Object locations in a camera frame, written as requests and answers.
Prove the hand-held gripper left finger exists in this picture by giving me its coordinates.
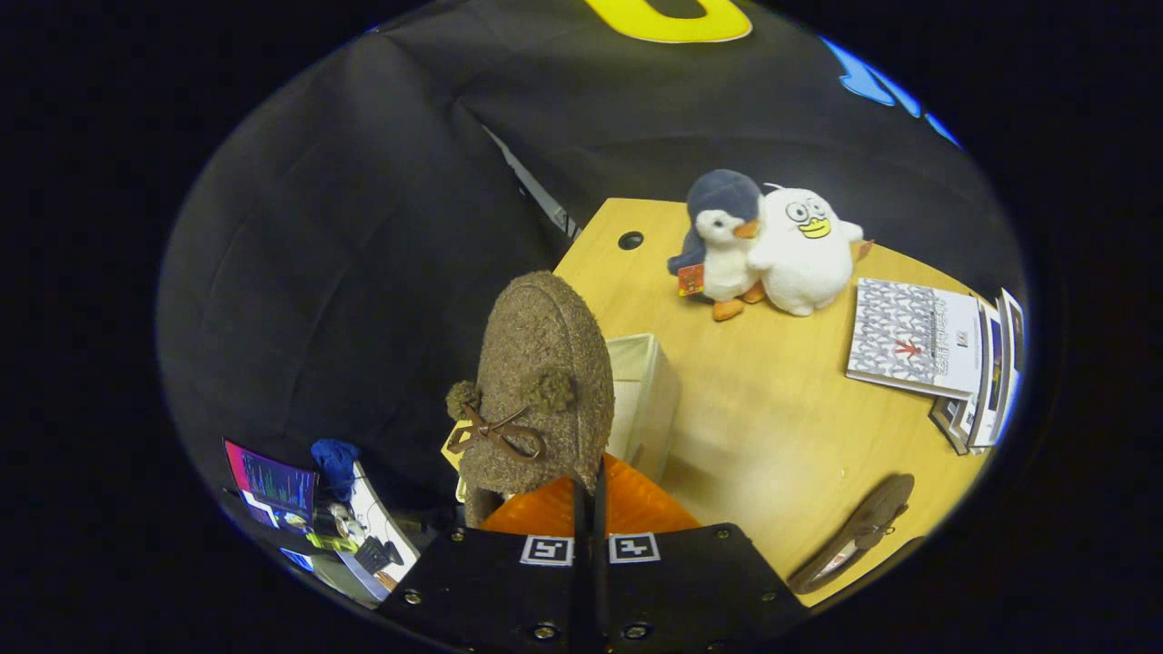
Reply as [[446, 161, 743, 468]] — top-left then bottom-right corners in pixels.
[[375, 472, 593, 654]]

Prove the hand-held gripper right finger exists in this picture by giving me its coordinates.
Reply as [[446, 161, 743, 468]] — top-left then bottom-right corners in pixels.
[[592, 452, 811, 654]]

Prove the brown fuzzy slipper shoe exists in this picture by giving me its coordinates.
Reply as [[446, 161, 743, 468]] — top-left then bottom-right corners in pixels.
[[442, 271, 617, 530], [786, 472, 917, 596]]

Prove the beige fabric storage box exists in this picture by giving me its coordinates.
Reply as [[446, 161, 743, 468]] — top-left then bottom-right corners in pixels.
[[604, 333, 682, 484]]

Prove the black desk device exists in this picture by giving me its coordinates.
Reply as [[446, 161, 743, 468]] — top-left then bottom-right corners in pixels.
[[354, 536, 405, 575]]

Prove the white side desk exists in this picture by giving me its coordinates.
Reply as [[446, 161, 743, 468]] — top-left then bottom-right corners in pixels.
[[277, 461, 421, 605]]

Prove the blue cloth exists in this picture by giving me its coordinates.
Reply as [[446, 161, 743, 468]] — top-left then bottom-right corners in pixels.
[[311, 439, 362, 500]]

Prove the computer monitor screen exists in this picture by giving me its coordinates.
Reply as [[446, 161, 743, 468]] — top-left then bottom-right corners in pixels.
[[223, 439, 319, 532]]

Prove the grey patterned cover book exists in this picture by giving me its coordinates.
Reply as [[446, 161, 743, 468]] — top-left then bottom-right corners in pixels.
[[845, 277, 987, 401]]

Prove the grey blue penguin plush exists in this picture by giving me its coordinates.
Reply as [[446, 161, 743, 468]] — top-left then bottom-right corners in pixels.
[[668, 169, 767, 322]]

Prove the white duck plush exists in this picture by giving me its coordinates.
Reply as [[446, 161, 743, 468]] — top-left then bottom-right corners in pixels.
[[747, 184, 875, 318]]

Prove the white book blue yellow picture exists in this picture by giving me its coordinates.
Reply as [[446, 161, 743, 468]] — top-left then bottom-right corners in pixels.
[[974, 300, 1008, 448]]

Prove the white stand pole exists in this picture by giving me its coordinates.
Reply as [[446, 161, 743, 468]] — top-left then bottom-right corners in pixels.
[[480, 125, 582, 239]]

